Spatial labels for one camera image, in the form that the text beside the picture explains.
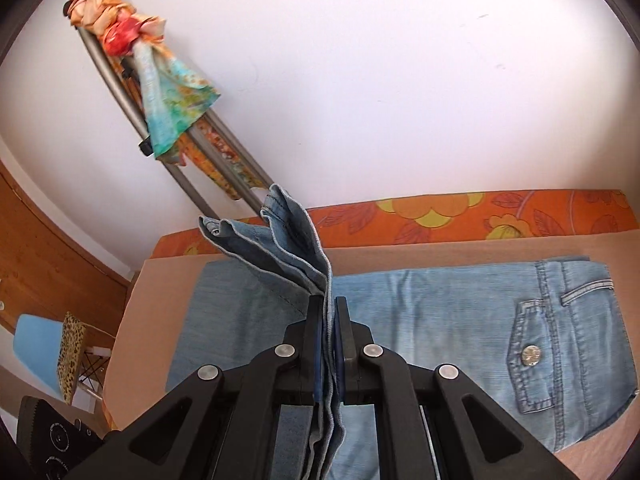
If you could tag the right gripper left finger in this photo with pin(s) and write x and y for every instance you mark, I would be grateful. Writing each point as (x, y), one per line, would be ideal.
(302, 380)

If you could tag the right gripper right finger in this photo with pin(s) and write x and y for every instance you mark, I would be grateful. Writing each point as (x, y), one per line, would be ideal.
(355, 381)

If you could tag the light blue denim jeans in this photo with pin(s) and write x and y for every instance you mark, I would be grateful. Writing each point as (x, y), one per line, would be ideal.
(545, 339)

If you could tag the leopard print cushion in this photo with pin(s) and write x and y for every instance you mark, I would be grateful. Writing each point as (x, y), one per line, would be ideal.
(72, 348)

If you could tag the pink bed blanket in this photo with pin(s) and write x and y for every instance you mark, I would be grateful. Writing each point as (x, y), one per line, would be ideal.
(148, 334)

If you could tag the grey tripod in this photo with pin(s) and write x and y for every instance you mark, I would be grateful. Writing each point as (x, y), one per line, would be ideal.
(165, 124)

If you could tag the orange floral bed sheet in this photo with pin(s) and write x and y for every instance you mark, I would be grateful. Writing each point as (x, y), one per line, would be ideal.
(468, 217)

